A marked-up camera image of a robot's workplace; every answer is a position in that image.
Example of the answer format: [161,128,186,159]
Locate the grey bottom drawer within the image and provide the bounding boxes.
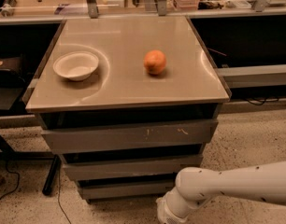
[78,179,175,200]

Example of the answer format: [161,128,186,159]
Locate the orange fruit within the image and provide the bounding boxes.
[143,50,166,76]

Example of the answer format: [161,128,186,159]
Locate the white paper bowl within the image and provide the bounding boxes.
[53,51,99,81]

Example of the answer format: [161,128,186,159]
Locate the grey middle drawer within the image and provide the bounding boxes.
[63,154,203,181]

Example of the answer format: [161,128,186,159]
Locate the grey drawer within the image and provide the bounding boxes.
[42,119,218,154]
[63,154,203,181]
[78,179,175,200]

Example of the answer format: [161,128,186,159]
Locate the black table leg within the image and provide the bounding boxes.
[42,155,61,196]

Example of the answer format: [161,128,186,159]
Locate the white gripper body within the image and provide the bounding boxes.
[156,196,189,224]

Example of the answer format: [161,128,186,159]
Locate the black bag on shelf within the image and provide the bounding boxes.
[0,57,25,88]

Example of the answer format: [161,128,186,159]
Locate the grey drawer cabinet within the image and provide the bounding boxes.
[21,15,233,204]

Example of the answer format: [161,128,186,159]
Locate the black floor cable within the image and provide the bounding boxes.
[0,159,72,224]

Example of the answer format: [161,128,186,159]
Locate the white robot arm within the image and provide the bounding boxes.
[156,161,286,224]

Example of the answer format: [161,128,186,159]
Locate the grey metal rail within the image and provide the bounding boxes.
[217,64,286,89]

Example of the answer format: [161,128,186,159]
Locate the grey top drawer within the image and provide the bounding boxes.
[42,119,218,154]

